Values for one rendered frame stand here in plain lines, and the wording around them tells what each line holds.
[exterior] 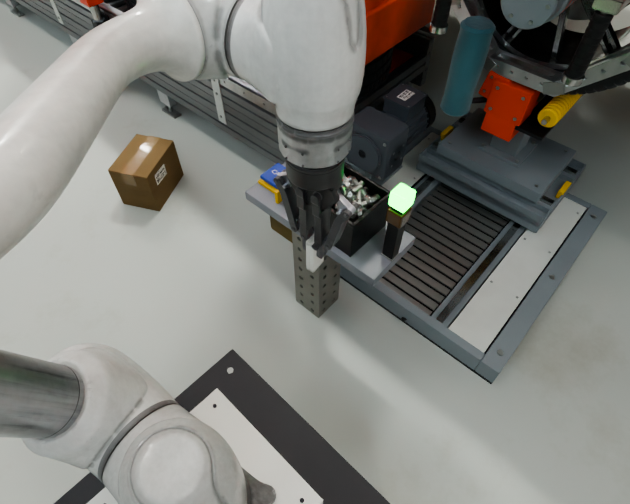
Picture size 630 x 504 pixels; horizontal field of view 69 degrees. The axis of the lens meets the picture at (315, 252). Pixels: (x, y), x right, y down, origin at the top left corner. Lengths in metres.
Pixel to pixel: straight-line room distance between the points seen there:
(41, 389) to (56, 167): 0.39
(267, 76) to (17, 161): 0.25
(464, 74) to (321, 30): 0.98
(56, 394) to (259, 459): 0.41
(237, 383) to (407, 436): 0.53
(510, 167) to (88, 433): 1.50
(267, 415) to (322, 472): 0.17
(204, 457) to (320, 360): 0.81
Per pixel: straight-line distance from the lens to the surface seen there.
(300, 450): 1.05
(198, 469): 0.68
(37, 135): 0.36
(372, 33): 1.55
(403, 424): 1.40
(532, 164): 1.81
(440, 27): 1.28
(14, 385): 0.65
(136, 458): 0.71
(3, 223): 0.33
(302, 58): 0.46
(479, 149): 1.80
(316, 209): 0.62
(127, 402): 0.77
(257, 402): 1.08
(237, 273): 1.63
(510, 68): 1.49
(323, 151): 0.53
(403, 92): 1.64
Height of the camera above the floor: 1.31
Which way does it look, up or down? 52 degrees down
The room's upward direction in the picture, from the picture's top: straight up
